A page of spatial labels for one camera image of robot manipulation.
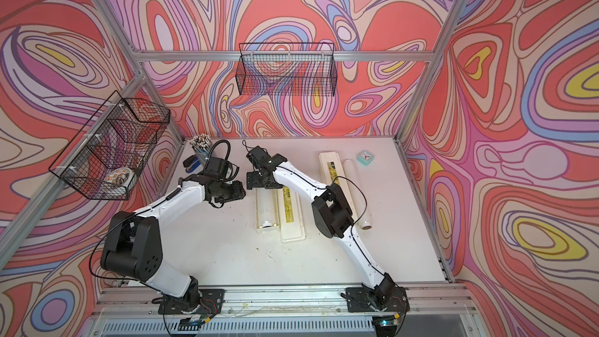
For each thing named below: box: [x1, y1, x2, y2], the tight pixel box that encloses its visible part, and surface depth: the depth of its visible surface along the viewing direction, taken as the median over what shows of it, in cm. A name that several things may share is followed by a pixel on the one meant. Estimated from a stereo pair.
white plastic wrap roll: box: [258, 188, 279, 229], surface depth 89 cm
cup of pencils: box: [189, 133, 212, 160], surface depth 97 cm
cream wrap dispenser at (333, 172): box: [318, 151, 353, 209], surface depth 100 cm
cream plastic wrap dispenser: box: [255, 185, 307, 244], surface depth 90 cm
